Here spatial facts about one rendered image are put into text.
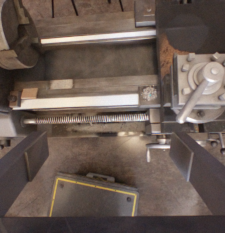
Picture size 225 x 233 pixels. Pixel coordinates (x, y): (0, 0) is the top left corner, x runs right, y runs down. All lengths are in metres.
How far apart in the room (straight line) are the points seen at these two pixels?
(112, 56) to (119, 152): 0.97
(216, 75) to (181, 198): 1.43
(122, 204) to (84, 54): 1.12
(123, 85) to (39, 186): 1.43
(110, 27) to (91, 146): 1.12
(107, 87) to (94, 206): 0.96
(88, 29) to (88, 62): 0.18
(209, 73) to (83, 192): 1.22
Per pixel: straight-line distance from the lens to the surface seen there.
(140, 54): 1.06
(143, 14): 1.00
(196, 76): 0.58
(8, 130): 1.09
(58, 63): 1.12
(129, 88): 0.86
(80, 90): 0.90
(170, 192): 1.79
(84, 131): 1.30
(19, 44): 0.72
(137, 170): 1.69
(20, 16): 0.80
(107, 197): 1.43
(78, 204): 1.49
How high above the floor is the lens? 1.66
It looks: 81 degrees down
